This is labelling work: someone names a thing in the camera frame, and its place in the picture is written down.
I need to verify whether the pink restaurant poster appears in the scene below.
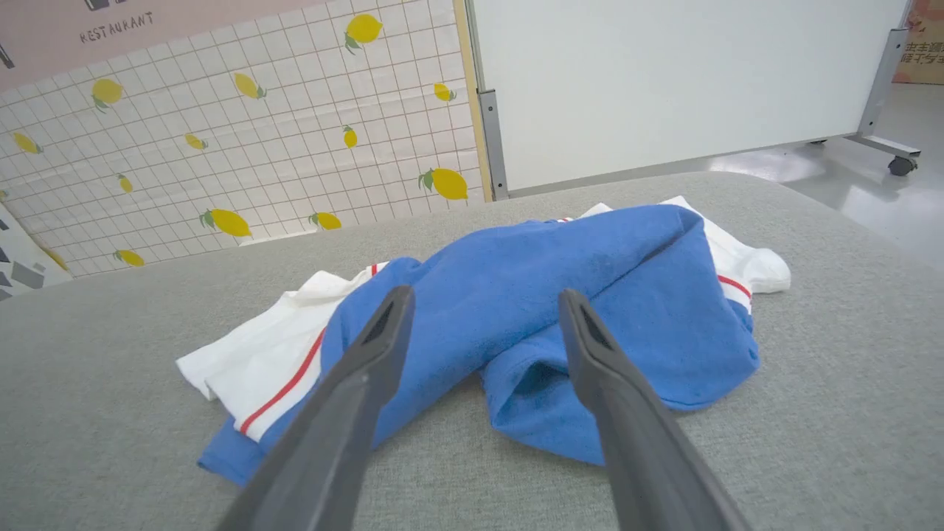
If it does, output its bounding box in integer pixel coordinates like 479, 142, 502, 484
0, 0, 329, 93

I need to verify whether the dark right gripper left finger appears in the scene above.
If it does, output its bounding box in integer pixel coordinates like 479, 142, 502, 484
218, 285, 416, 531

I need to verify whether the lemon print partition panel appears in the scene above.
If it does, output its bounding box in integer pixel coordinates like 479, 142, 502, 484
0, 0, 493, 280

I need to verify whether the brown cardboard box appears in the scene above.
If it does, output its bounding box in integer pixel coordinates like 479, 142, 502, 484
892, 0, 944, 85

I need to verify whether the blue and white shirt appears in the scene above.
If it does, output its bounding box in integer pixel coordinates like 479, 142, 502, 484
176, 195, 792, 487

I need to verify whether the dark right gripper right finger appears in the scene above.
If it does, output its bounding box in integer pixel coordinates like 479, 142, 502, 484
558, 288, 753, 531

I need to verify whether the white rolling whiteboard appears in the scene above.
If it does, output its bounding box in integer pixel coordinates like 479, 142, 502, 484
465, 0, 923, 202

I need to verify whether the white grey patterned board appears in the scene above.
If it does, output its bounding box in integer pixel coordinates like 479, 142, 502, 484
0, 205, 73, 302

